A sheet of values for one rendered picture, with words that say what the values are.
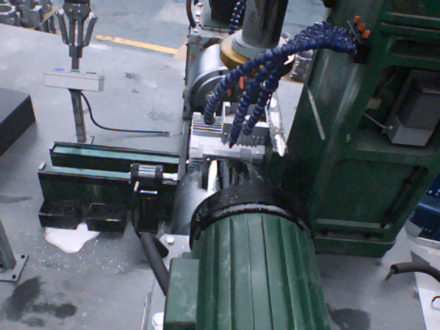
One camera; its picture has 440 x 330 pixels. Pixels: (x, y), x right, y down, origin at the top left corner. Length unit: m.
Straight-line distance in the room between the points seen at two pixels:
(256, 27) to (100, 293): 0.75
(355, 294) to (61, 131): 1.12
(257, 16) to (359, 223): 0.62
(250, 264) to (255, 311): 0.06
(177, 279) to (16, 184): 0.96
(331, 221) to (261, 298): 0.72
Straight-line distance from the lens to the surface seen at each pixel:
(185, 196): 0.87
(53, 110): 1.70
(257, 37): 0.94
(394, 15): 0.82
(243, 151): 1.07
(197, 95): 1.30
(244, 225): 0.52
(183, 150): 1.12
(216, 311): 0.47
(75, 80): 1.36
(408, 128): 1.00
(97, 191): 1.23
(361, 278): 1.26
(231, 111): 1.14
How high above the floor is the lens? 1.75
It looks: 41 degrees down
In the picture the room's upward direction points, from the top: 9 degrees clockwise
